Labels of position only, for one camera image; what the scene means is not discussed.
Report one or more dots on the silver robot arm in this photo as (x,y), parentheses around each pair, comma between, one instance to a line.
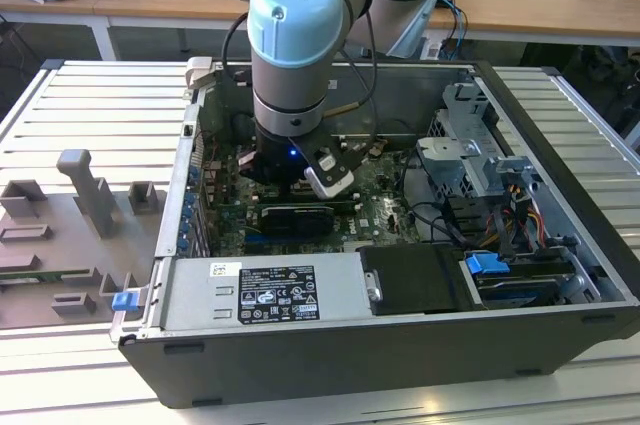
(285,90)

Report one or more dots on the green RAM stick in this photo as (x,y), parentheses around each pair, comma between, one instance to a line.
(300,203)
(30,276)

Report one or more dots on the green motherboard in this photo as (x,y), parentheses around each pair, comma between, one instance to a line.
(380,180)

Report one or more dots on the gray plastic case latch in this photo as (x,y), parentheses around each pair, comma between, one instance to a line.
(197,72)

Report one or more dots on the silver power supply unit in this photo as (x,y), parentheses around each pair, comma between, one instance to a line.
(200,295)

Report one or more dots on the silver metal disk bay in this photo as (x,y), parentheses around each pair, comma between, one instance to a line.
(450,165)

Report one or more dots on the pale blue teach pendant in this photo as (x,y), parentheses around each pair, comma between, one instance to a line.
(412,30)

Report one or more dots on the blue plastic case latch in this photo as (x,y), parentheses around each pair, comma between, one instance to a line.
(125,302)

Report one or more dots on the black PC case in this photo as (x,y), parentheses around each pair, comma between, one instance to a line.
(350,370)

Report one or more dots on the hard disk in blue carrier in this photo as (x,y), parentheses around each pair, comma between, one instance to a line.
(487,263)

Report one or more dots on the gray parts rack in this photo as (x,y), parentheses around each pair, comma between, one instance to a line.
(50,255)

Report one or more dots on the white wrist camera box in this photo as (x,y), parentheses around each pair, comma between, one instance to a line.
(330,185)

